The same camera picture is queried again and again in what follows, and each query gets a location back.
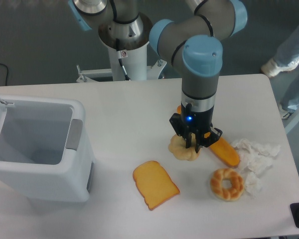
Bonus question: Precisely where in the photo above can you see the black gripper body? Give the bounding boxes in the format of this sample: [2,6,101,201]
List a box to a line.
[181,99,214,134]

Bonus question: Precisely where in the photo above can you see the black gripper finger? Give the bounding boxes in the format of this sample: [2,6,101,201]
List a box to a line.
[169,113,192,148]
[195,127,223,153]

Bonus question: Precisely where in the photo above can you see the round pale bread bun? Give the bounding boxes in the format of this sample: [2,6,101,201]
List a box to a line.
[168,134,200,161]

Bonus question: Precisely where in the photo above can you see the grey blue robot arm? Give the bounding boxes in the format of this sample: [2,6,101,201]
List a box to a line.
[69,0,247,151]

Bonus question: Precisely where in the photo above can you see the long orange baguette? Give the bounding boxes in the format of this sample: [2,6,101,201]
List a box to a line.
[176,105,241,168]

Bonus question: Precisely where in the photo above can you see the crumpled white tissue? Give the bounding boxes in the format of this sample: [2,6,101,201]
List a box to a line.
[231,138,281,197]

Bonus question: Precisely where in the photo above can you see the orange toast slice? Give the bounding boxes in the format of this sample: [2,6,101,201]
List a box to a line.
[133,160,180,211]

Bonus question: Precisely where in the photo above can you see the person legs in jeans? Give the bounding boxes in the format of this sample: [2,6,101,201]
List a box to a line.
[260,25,299,120]

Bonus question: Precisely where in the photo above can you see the white trash bin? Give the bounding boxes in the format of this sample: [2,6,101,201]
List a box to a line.
[0,95,95,202]

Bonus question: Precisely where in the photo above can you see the braided ring bread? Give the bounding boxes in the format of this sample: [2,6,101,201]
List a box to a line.
[210,168,244,202]

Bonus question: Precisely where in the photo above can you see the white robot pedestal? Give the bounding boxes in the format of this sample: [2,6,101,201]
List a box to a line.
[76,39,167,83]

